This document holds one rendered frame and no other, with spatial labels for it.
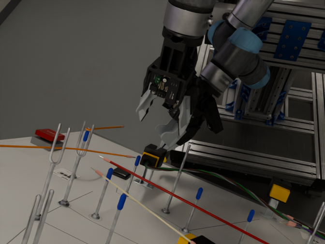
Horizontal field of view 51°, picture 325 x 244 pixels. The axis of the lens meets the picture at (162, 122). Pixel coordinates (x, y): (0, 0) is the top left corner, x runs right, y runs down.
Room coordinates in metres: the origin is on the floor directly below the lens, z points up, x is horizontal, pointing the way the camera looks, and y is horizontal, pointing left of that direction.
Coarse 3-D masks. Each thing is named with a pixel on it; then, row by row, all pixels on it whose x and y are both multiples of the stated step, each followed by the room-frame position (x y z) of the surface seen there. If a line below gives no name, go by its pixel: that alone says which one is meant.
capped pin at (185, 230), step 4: (200, 188) 0.27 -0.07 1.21; (200, 192) 0.26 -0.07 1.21; (196, 196) 0.26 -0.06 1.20; (200, 196) 0.26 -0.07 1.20; (196, 200) 0.25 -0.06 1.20; (196, 204) 0.25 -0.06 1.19; (192, 208) 0.24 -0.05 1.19; (192, 212) 0.23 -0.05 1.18; (188, 220) 0.22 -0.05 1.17; (188, 224) 0.22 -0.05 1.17; (184, 228) 0.21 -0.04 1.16; (184, 232) 0.21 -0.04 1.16; (188, 232) 0.21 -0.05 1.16
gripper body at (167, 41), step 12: (168, 36) 0.44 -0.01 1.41; (168, 48) 0.44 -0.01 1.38; (180, 48) 0.42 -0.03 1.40; (156, 60) 0.45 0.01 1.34; (168, 60) 0.43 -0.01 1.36; (180, 60) 0.43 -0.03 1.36; (156, 72) 0.41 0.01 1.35; (168, 72) 0.41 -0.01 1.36; (180, 72) 0.42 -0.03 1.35; (192, 72) 0.43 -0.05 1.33; (144, 84) 0.41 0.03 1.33; (156, 84) 0.42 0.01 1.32; (168, 84) 0.41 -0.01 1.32; (180, 84) 0.40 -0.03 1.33; (168, 96) 0.39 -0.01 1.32; (180, 96) 0.38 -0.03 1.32
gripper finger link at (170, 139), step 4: (176, 128) 0.49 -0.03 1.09; (164, 132) 0.48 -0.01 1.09; (168, 132) 0.48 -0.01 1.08; (172, 132) 0.48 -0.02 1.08; (176, 132) 0.48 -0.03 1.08; (184, 132) 0.49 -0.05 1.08; (164, 136) 0.47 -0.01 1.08; (168, 136) 0.47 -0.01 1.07; (172, 136) 0.48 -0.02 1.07; (176, 136) 0.48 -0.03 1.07; (180, 136) 0.48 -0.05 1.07; (164, 140) 0.47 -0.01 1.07; (168, 140) 0.47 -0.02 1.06; (172, 140) 0.47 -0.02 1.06; (176, 140) 0.47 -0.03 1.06; (168, 144) 0.47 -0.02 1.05; (172, 144) 0.47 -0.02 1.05; (176, 144) 0.46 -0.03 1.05; (164, 148) 0.47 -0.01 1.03; (168, 148) 0.46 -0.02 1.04; (172, 148) 0.46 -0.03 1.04
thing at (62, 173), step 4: (56, 168) 0.34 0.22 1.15; (60, 168) 0.34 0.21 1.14; (64, 168) 0.35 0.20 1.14; (56, 172) 0.32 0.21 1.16; (60, 172) 0.33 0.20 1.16; (64, 172) 0.33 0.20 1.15; (68, 172) 0.33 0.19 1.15; (60, 176) 0.31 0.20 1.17; (64, 176) 0.32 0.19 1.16; (68, 176) 0.32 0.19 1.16; (76, 176) 0.33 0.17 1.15; (80, 176) 0.33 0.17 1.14; (68, 180) 0.30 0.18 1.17
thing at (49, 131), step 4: (36, 132) 0.46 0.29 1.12; (40, 132) 0.46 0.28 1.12; (44, 132) 0.46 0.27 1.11; (48, 132) 0.46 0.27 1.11; (52, 132) 0.47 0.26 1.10; (40, 136) 0.45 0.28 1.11; (44, 136) 0.45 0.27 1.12; (48, 136) 0.44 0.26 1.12; (52, 136) 0.45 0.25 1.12; (60, 136) 0.46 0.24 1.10; (64, 136) 0.47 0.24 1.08; (48, 140) 0.44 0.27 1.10; (52, 140) 0.44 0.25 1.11
